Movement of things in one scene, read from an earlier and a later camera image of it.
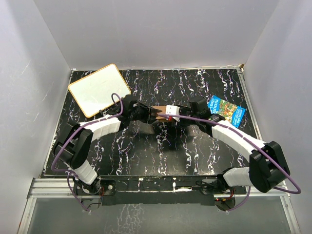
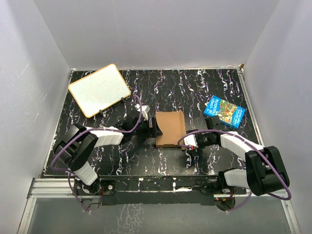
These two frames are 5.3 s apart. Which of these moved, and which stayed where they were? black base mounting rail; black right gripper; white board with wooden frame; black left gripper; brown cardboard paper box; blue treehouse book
Moved: black right gripper; black left gripper; brown cardboard paper box
Stayed: black base mounting rail; blue treehouse book; white board with wooden frame
